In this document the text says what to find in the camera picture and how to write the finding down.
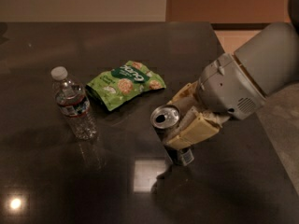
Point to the clear plastic water bottle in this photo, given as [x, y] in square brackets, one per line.
[71, 98]

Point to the green snack bag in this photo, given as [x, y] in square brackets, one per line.
[115, 87]

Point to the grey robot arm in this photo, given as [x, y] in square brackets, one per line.
[270, 59]

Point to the silver redbull can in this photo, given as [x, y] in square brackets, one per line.
[165, 119]

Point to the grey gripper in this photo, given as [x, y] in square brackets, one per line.
[230, 86]

